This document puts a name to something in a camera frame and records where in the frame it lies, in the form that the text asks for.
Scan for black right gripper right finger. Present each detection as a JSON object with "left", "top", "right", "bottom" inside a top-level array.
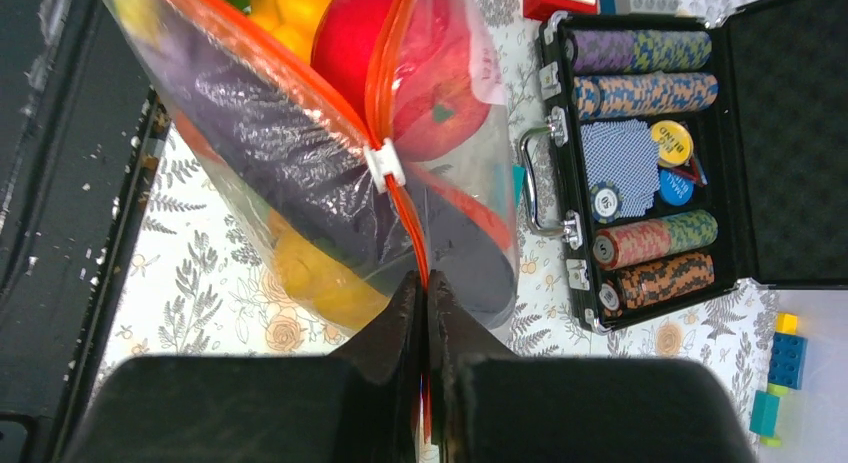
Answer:
[{"left": 424, "top": 271, "right": 754, "bottom": 462}]

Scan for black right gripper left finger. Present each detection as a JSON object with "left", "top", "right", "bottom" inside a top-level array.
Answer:
[{"left": 63, "top": 273, "right": 423, "bottom": 462}]

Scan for purple toy eggplant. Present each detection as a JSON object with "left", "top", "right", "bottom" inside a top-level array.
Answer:
[{"left": 133, "top": 14, "right": 517, "bottom": 329}]

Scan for clear zip top bag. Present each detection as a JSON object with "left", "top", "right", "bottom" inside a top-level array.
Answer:
[{"left": 104, "top": 0, "right": 517, "bottom": 331}]

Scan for red toy apple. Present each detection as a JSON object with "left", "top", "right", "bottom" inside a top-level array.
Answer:
[{"left": 311, "top": 0, "right": 491, "bottom": 161}]

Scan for yellow toy bell pepper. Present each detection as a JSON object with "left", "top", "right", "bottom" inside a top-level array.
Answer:
[{"left": 249, "top": 0, "right": 332, "bottom": 63}]

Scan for small teal block by case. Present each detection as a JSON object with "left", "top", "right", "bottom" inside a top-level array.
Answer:
[{"left": 512, "top": 165, "right": 526, "bottom": 207}]

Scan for teal toy block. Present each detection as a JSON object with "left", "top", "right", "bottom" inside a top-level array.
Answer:
[{"left": 749, "top": 390, "right": 781, "bottom": 438}]

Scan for blue playing card deck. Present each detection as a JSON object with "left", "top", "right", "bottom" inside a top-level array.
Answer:
[{"left": 580, "top": 119, "right": 660, "bottom": 218}]

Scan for blue small blind button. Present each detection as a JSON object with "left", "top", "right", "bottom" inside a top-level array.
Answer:
[{"left": 659, "top": 169, "right": 695, "bottom": 207}]

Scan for black poker chip case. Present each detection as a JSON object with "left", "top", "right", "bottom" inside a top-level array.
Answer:
[{"left": 536, "top": 0, "right": 847, "bottom": 334}]

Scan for yellow big blind button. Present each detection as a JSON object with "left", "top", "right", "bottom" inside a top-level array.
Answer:
[{"left": 650, "top": 120, "right": 694, "bottom": 168}]

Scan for blue toy block at wall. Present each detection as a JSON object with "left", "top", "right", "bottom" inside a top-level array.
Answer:
[{"left": 768, "top": 332, "right": 807, "bottom": 390}]

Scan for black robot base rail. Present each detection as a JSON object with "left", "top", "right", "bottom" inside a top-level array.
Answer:
[{"left": 1, "top": 0, "right": 157, "bottom": 462}]

